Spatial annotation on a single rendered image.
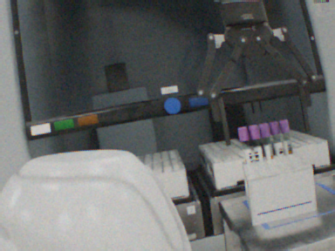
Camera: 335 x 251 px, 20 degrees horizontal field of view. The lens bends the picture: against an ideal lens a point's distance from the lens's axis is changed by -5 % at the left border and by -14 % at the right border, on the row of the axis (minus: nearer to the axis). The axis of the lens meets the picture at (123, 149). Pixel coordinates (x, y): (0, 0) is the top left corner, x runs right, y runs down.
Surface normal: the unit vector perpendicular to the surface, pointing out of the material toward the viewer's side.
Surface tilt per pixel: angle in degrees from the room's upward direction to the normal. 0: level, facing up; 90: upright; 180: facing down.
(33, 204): 60
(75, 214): 66
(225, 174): 90
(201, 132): 90
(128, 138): 90
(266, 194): 90
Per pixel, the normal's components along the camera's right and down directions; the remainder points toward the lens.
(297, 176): -0.09, 0.07
